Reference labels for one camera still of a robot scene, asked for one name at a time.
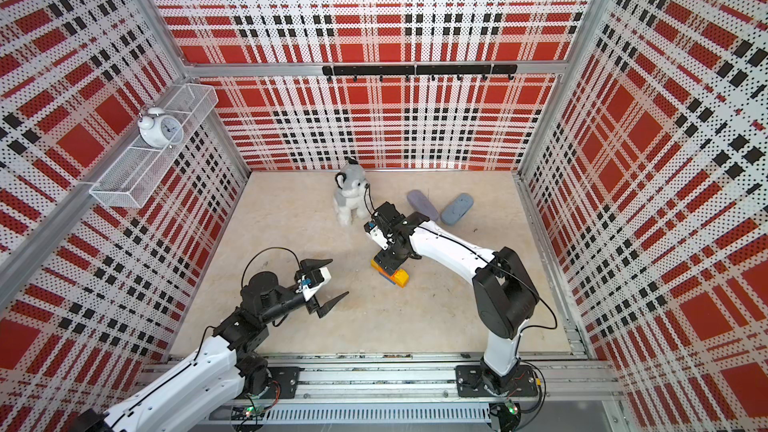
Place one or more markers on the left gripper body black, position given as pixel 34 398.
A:
pixel 312 305

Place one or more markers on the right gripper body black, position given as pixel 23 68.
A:
pixel 390 258

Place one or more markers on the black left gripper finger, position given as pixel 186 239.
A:
pixel 308 265
pixel 334 301

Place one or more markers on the long blue lego brick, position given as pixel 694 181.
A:
pixel 385 275

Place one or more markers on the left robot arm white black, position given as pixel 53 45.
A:
pixel 224 365

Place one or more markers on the purple grey oval case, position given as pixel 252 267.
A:
pixel 421 203

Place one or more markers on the grey white husky plush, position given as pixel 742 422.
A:
pixel 350 194

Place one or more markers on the blue grey oval case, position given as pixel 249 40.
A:
pixel 457 209

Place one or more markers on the white alarm clock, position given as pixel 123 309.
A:
pixel 160 129

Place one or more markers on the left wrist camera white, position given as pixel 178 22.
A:
pixel 310 281

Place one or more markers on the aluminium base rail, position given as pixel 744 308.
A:
pixel 546 392

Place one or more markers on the black hook rail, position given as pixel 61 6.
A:
pixel 419 70

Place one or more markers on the white wire mesh shelf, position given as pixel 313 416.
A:
pixel 133 177

